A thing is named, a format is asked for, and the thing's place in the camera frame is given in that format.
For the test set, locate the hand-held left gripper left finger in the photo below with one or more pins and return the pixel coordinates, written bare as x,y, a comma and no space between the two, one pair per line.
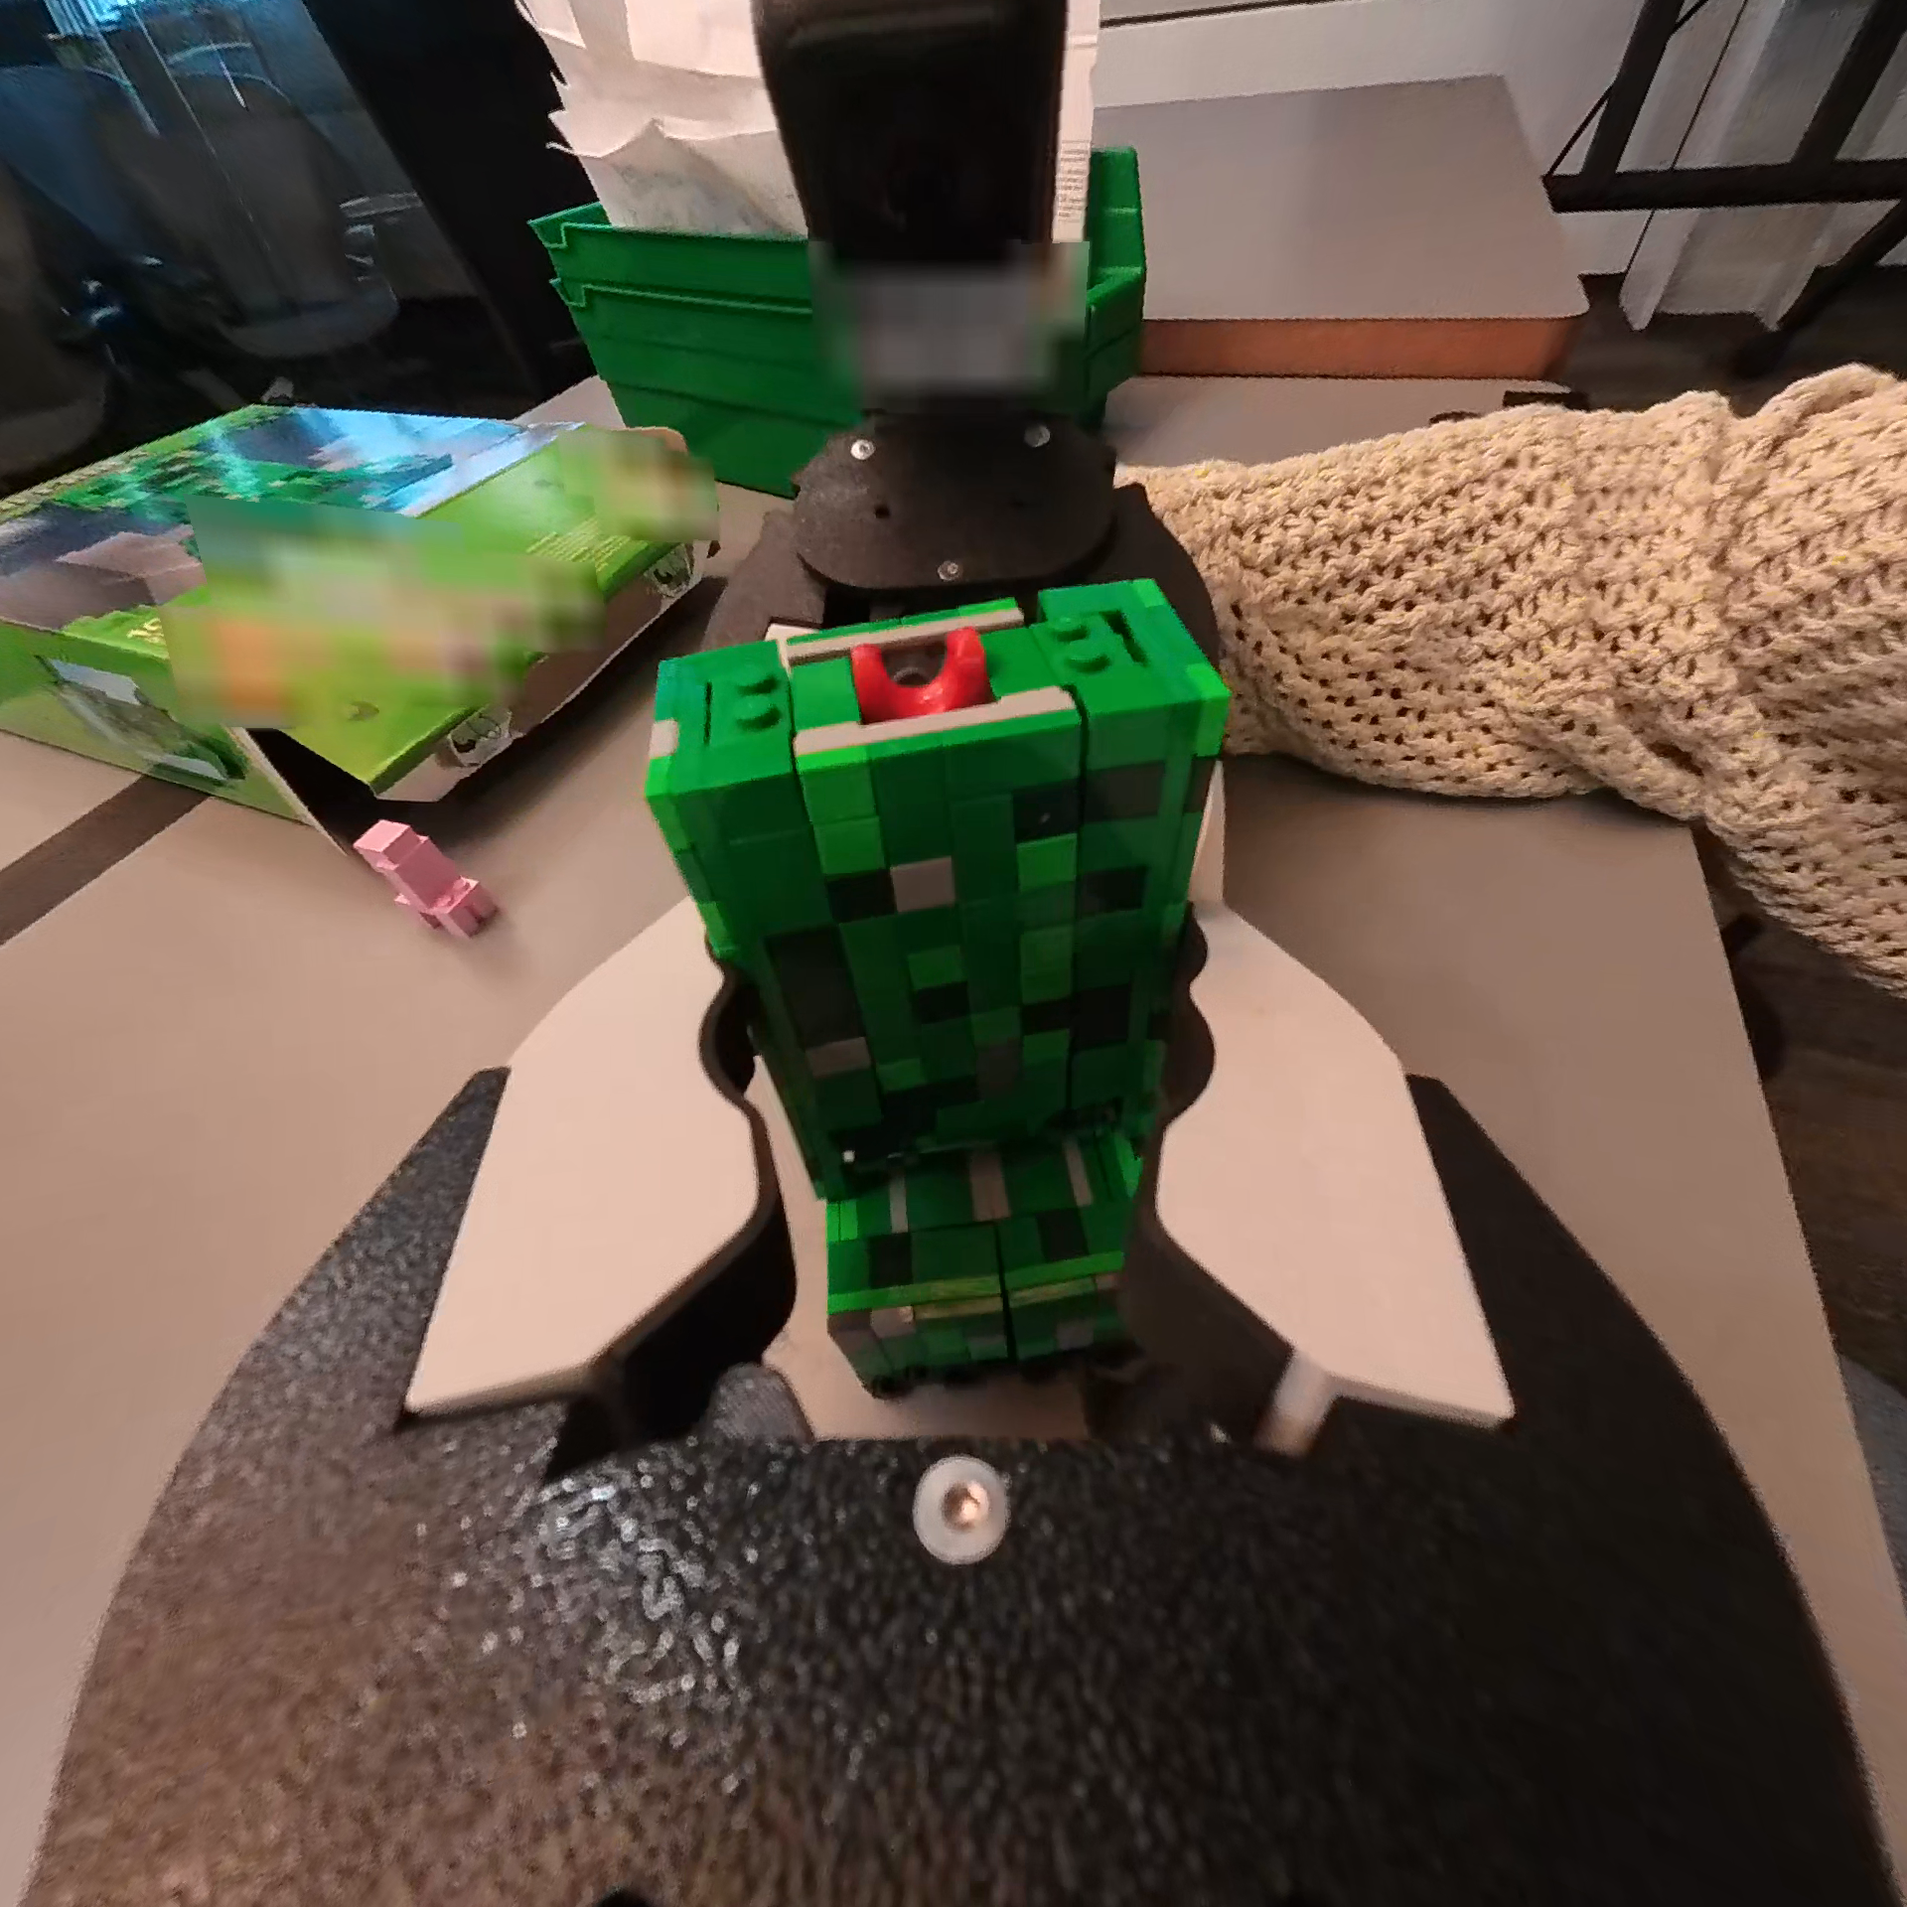
595,1192

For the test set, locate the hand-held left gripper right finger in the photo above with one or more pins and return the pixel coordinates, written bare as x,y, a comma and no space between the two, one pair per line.
1326,1206

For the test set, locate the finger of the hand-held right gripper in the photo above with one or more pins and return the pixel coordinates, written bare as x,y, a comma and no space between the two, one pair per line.
1212,827

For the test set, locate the green lego creeper figure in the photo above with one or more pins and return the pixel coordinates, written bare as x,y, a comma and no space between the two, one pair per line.
954,893

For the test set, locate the person's right forearm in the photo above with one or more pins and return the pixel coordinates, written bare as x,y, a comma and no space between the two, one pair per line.
1489,595

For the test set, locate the pink lego pig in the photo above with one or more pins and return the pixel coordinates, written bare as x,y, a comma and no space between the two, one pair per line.
425,878

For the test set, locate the green lego set box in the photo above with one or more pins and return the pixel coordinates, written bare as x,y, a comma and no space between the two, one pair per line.
90,670

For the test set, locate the green plastic bin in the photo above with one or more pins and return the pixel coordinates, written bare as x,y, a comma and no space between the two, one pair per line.
685,328

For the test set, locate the crumpled white paper bag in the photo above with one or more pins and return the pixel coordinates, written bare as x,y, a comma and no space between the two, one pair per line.
671,119

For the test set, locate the black television stand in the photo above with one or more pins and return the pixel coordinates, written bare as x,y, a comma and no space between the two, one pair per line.
1714,163

